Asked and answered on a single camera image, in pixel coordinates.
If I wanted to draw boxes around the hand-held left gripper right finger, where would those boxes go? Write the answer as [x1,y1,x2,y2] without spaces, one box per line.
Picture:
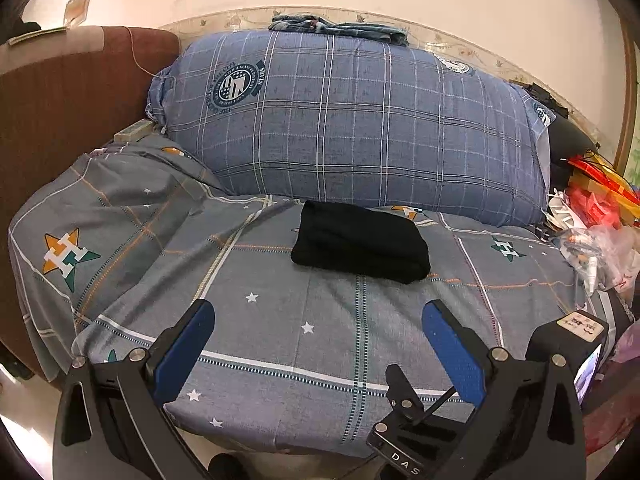
[421,300,587,480]

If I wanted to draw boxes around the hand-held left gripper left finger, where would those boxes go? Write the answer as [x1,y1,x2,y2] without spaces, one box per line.
[55,299,216,480]

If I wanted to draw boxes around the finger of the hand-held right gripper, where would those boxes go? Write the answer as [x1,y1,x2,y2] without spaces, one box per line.
[384,364,427,424]

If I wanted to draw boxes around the black pants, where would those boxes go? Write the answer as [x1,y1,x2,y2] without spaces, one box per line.
[291,200,432,285]

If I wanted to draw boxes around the person's right forearm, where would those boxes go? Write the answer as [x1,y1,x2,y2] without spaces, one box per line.
[584,360,640,457]

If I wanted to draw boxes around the pink plastic bag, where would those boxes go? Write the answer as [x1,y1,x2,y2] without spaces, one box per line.
[607,327,640,377]

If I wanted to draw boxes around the clear plastic bag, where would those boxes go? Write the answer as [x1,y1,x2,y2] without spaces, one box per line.
[550,224,640,297]

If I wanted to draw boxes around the grey star print bed sheet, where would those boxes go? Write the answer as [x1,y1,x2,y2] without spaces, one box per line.
[7,140,636,461]

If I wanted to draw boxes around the red and yellow packaging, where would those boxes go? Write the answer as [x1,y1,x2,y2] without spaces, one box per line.
[567,152,640,228]

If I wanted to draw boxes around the black bag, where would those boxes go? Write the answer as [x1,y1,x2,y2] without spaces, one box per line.
[547,114,602,187]

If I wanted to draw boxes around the small beige device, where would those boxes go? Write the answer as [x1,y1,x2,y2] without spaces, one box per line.
[114,120,152,144]

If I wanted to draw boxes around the brown headboard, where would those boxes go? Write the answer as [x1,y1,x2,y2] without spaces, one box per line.
[0,25,182,381]

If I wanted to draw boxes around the blue plaid pillow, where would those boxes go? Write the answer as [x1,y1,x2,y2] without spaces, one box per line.
[146,30,557,228]

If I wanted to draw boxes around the flat green book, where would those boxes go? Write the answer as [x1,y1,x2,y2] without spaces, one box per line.
[6,25,70,47]

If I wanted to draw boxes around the folded denim clothes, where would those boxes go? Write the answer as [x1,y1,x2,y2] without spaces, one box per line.
[269,12,410,47]

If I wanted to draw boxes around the brown wooden frame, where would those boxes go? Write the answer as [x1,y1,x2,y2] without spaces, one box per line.
[612,7,640,173]

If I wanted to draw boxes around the thin white cord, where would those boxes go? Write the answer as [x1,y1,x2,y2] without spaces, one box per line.
[126,29,162,80]

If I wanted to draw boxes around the paper wall picture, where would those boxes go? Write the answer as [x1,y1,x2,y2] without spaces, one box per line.
[65,0,94,26]

